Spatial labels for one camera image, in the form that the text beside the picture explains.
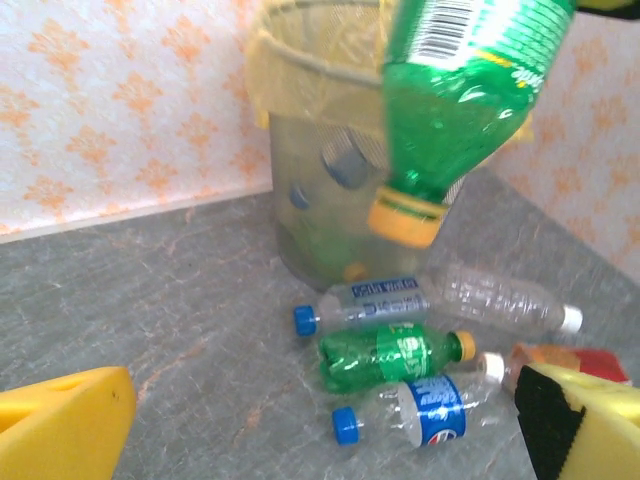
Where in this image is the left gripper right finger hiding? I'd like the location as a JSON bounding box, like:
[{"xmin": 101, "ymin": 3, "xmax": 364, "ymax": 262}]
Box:
[{"xmin": 514, "ymin": 362, "xmax": 640, "ymax": 480}]

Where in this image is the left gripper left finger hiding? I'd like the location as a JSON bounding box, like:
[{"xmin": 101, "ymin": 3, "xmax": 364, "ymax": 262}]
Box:
[{"xmin": 0, "ymin": 366, "xmax": 138, "ymax": 480}]

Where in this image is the tea bottle red label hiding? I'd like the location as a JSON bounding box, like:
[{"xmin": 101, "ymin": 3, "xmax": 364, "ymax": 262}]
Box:
[{"xmin": 477, "ymin": 341, "xmax": 632, "ymax": 396}]

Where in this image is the blue-label bottle blue cap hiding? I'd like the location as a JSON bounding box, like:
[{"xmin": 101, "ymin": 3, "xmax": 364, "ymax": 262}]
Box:
[{"xmin": 331, "ymin": 372, "xmax": 504, "ymax": 450}]

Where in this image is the unlabelled clear bottle white cap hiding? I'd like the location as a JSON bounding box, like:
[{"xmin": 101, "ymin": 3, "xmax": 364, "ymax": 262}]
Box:
[{"xmin": 422, "ymin": 257, "xmax": 585, "ymax": 346}]

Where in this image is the green bottle yellow cap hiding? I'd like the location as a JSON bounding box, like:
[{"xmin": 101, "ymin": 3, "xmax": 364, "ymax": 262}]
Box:
[
  {"xmin": 317, "ymin": 321, "xmax": 477, "ymax": 397},
  {"xmin": 367, "ymin": 0, "xmax": 581, "ymax": 250}
]

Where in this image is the yellow plastic bin liner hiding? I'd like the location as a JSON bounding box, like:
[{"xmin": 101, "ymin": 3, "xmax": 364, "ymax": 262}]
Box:
[{"xmin": 244, "ymin": 0, "xmax": 536, "ymax": 146}]

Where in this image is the grey mesh waste bin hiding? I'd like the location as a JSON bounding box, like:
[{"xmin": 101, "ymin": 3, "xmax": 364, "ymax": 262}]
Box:
[{"xmin": 244, "ymin": 0, "xmax": 539, "ymax": 295}]

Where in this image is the soda water bottle blue cap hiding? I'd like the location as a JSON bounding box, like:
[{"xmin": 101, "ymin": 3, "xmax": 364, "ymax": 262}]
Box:
[{"xmin": 292, "ymin": 273, "xmax": 434, "ymax": 340}]

